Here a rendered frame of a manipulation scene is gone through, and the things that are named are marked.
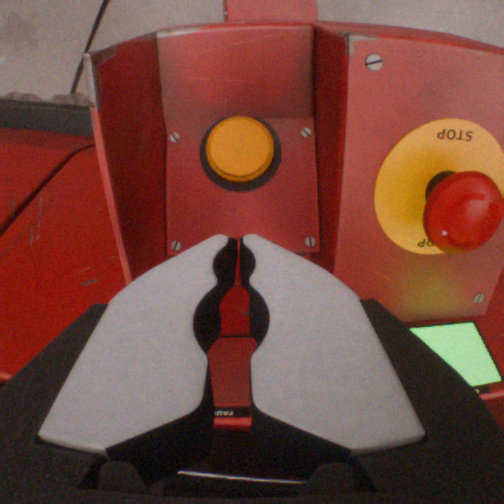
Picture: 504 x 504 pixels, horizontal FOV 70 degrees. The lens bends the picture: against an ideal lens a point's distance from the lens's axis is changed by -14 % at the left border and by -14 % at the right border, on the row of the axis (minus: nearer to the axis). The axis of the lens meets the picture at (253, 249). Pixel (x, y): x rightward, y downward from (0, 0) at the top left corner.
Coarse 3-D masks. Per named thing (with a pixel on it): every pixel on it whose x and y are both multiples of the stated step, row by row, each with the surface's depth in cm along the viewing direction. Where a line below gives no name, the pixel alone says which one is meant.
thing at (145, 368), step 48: (144, 288) 9; (192, 288) 9; (96, 336) 8; (144, 336) 8; (192, 336) 8; (96, 384) 7; (144, 384) 7; (192, 384) 7; (48, 432) 6; (96, 432) 6; (144, 432) 6; (192, 432) 6; (144, 480) 6
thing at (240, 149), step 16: (224, 128) 23; (240, 128) 23; (256, 128) 23; (208, 144) 23; (224, 144) 23; (240, 144) 23; (256, 144) 23; (272, 144) 23; (208, 160) 23; (224, 160) 23; (240, 160) 23; (256, 160) 23; (224, 176) 23; (240, 176) 23; (256, 176) 23
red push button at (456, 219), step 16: (448, 176) 16; (464, 176) 15; (480, 176) 15; (432, 192) 16; (448, 192) 15; (464, 192) 15; (480, 192) 15; (496, 192) 15; (432, 208) 16; (448, 208) 15; (464, 208) 15; (480, 208) 15; (496, 208) 15; (432, 224) 16; (448, 224) 16; (464, 224) 16; (480, 224) 16; (496, 224) 16; (432, 240) 17; (448, 240) 16; (464, 240) 16; (480, 240) 16
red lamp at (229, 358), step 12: (216, 348) 21; (228, 348) 21; (240, 348) 21; (252, 348) 21; (216, 360) 21; (228, 360) 21; (240, 360) 21; (216, 372) 20; (228, 372) 20; (240, 372) 20; (216, 384) 19; (228, 384) 19; (240, 384) 19; (216, 396) 19; (228, 396) 19; (240, 396) 19
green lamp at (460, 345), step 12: (468, 324) 22; (420, 336) 21; (432, 336) 21; (444, 336) 21; (456, 336) 21; (468, 336) 21; (432, 348) 21; (444, 348) 21; (456, 348) 20; (468, 348) 20; (480, 348) 20; (456, 360) 20; (468, 360) 20; (480, 360) 20; (468, 372) 19; (480, 372) 19; (492, 372) 19
